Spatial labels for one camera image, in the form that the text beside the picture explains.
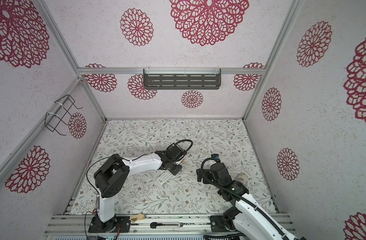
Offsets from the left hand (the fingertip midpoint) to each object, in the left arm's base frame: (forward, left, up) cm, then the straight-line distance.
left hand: (175, 168), depth 93 cm
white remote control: (-6, +6, +2) cm, 9 cm away
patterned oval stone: (-8, -39, +2) cm, 40 cm away
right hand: (-6, -16, +12) cm, 21 cm away
